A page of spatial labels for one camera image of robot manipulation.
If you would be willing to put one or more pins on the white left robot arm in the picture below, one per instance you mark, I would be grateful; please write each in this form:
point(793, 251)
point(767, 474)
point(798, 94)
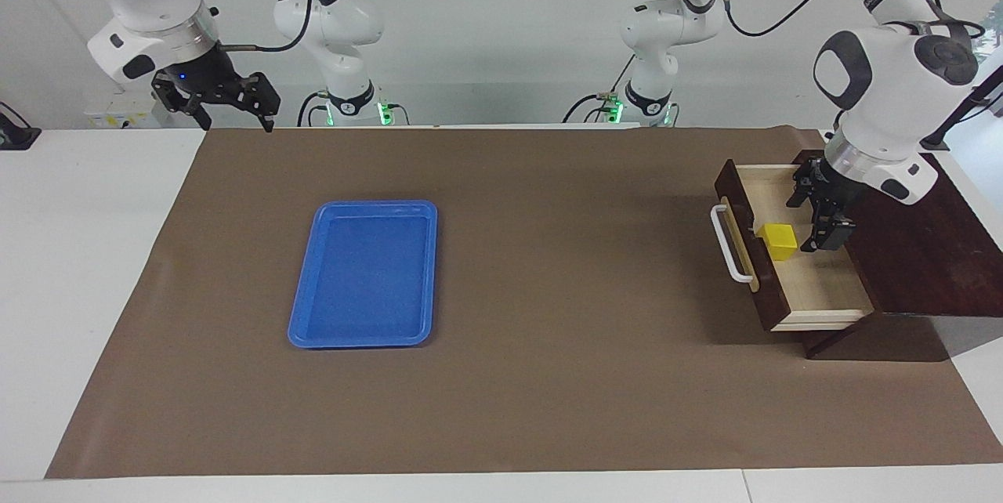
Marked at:
point(885, 95)

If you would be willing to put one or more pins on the window with grey frame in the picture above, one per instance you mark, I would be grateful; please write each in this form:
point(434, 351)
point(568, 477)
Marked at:
point(993, 25)

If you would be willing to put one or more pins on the blue plastic tray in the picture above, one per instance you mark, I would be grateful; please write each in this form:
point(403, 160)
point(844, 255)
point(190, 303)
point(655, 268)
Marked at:
point(364, 276)

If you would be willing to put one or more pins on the black table mount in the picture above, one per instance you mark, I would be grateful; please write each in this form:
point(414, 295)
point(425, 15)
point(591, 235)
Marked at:
point(16, 136)

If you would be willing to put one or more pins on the brown table mat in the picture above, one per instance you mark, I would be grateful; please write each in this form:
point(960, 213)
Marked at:
point(588, 370)

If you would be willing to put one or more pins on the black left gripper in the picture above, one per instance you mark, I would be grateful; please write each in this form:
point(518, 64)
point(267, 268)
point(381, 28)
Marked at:
point(834, 188)

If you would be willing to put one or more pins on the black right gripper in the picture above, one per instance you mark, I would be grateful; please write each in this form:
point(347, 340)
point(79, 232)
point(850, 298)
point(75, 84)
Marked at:
point(208, 80)

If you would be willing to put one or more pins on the white box with yellow labels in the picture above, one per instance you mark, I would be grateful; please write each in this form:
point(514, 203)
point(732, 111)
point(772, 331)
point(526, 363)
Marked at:
point(117, 115)

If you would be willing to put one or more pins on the black clamp stand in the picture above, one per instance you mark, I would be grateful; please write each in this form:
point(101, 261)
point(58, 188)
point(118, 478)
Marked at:
point(932, 141)

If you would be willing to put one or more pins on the dark wooden drawer cabinet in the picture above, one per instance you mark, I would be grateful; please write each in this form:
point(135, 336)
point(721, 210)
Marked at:
point(925, 260)

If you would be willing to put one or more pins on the dark wooden drawer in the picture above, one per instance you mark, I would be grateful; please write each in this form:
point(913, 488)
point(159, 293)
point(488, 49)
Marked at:
point(815, 291)

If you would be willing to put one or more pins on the yellow block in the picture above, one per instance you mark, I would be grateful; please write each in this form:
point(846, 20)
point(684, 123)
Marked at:
point(780, 243)

